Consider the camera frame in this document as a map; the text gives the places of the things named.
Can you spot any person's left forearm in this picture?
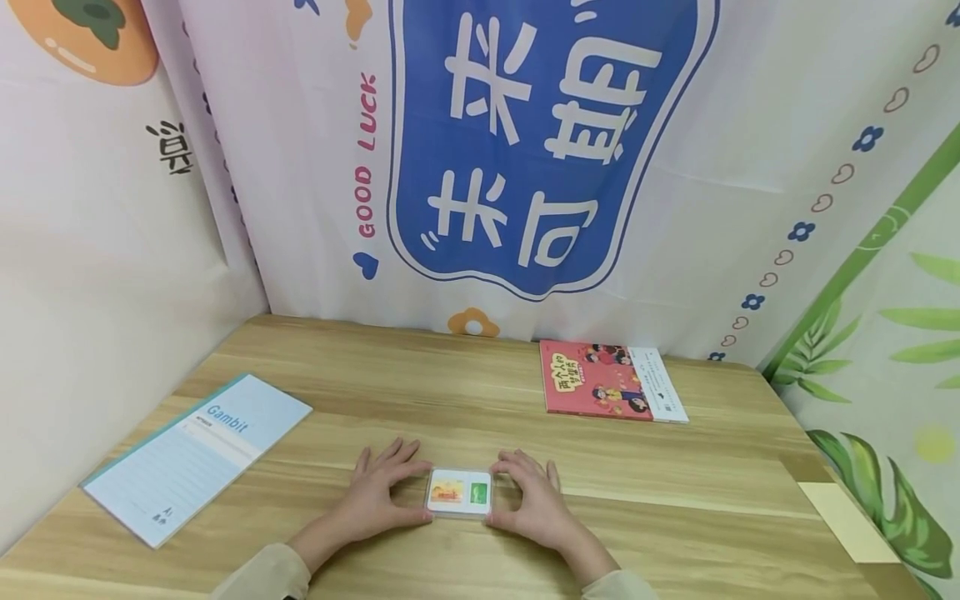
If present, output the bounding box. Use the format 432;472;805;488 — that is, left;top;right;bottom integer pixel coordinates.
209;518;353;600

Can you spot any red picture book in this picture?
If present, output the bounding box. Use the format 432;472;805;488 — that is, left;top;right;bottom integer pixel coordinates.
538;338;690;425

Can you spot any person's right forearm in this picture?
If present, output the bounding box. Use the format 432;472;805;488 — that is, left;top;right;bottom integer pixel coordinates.
553;533;659;600

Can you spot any small white card box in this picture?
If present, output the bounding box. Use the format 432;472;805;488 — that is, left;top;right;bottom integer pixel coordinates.
423;467;495;522

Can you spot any pale yellow paper strip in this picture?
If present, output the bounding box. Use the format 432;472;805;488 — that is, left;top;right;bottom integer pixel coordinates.
796;480;902;565

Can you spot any person's left hand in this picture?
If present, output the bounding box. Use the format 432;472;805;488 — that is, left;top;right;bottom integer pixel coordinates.
328;437;436;547

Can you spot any person's right hand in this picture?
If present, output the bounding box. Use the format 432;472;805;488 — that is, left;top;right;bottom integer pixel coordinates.
486;448;579;555

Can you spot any light blue notebook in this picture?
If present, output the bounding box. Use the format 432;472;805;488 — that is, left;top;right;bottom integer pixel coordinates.
80;372;315;551

